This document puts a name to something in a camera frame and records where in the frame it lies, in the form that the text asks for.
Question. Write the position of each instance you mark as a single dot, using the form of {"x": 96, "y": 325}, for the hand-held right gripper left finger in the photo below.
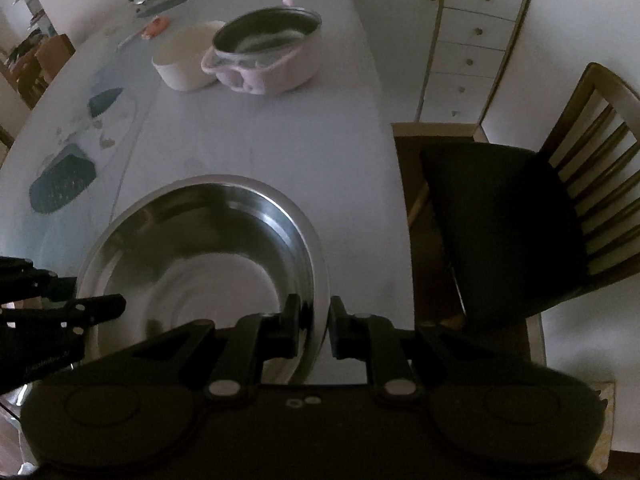
{"x": 289, "y": 332}

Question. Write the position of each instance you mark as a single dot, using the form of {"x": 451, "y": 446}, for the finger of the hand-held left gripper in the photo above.
{"x": 30, "y": 280}
{"x": 95, "y": 310}

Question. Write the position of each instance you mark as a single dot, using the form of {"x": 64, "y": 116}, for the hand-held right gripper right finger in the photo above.
{"x": 337, "y": 332}

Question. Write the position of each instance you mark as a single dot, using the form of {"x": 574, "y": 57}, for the stainless steel bowl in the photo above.
{"x": 200, "y": 240}

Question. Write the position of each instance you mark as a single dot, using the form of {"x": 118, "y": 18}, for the white ceramic bowl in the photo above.
{"x": 180, "y": 72}

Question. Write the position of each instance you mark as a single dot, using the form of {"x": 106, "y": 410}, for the pink pot with steel lining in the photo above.
{"x": 280, "y": 77}

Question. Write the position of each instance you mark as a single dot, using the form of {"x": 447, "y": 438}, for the patterned table runner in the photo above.
{"x": 65, "y": 180}

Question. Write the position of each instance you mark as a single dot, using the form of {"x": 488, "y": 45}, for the wooden chair with dark seat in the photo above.
{"x": 500, "y": 220}

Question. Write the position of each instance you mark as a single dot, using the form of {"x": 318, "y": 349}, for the pink cloth on chair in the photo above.
{"x": 55, "y": 52}

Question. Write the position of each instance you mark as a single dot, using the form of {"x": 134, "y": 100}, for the small orange item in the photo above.
{"x": 156, "y": 27}

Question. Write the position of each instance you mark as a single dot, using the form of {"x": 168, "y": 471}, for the white drawer cabinet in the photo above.
{"x": 475, "y": 35}

